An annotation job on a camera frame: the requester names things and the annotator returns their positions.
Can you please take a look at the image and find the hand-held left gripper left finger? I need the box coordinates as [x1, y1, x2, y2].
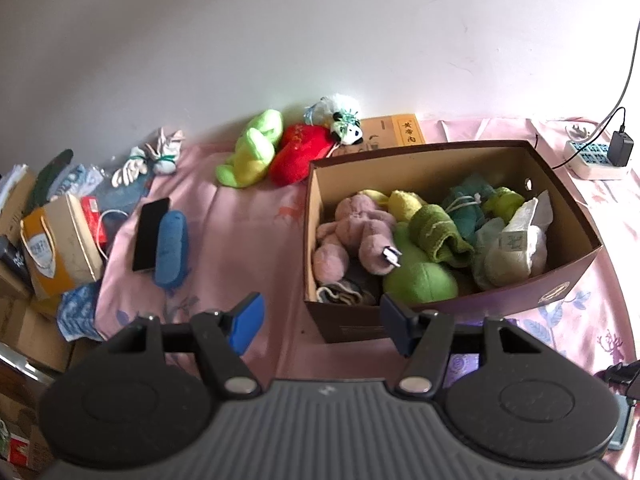
[100, 292, 266, 402]

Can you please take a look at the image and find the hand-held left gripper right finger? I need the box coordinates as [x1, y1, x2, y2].
[379, 294, 552, 401]

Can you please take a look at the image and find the green plush toy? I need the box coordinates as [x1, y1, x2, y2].
[382, 222, 459, 307]

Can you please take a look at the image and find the pink teddy bear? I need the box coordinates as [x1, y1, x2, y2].
[312, 192, 402, 284]

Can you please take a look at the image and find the brown cardboard box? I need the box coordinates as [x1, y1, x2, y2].
[302, 140, 604, 344]

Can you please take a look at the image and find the teal mesh bath pouf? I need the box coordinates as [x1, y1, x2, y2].
[440, 175, 502, 244]

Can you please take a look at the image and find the neon yellow knotted cloth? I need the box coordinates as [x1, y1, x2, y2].
[481, 186, 527, 227]

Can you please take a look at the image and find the grey knit cloth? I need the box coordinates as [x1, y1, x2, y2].
[315, 275, 379, 307]

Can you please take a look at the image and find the purple cloth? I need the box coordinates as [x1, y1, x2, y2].
[444, 352, 484, 389]

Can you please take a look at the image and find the pink floral bedsheet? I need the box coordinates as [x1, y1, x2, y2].
[95, 117, 640, 461]

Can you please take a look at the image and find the green rolled towel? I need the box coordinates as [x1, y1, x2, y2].
[408, 204, 474, 267]

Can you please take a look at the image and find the blue glasses case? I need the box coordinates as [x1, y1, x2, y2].
[153, 210, 190, 289]

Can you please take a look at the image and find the black smartphone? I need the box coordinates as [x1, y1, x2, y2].
[132, 197, 171, 274]

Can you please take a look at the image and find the blue patterned cloth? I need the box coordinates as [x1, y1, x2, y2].
[57, 282, 104, 342]

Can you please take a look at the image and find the lime green long plush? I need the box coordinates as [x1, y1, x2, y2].
[215, 108, 284, 189]

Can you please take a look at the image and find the red plush toy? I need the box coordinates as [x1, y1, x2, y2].
[269, 122, 342, 187]

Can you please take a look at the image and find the small red box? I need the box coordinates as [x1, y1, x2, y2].
[80, 195, 109, 257]

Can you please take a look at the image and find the white knit glove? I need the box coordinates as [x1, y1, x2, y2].
[112, 146, 151, 187]

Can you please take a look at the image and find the tan book box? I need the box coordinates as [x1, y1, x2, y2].
[360, 113, 427, 152]

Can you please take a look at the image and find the yellow paper bag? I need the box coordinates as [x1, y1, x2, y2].
[20, 193, 104, 302]

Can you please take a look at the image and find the panda plush toy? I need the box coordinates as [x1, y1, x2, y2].
[327, 110, 364, 147]

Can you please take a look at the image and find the brown cardboard carton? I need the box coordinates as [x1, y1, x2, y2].
[0, 260, 72, 372]

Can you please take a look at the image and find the dark green object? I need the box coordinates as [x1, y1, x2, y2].
[27, 148, 74, 212]

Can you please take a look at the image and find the dark green phone stand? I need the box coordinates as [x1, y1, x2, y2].
[597, 360, 640, 453]

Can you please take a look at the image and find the white power strip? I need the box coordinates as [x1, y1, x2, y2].
[563, 139, 632, 182]

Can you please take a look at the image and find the black charger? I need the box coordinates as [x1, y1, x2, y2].
[607, 130, 636, 167]

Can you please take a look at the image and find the white looped cable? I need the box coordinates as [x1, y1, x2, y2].
[97, 209, 132, 262]

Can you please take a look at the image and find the black charger cable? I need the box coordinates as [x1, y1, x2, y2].
[530, 106, 628, 171]

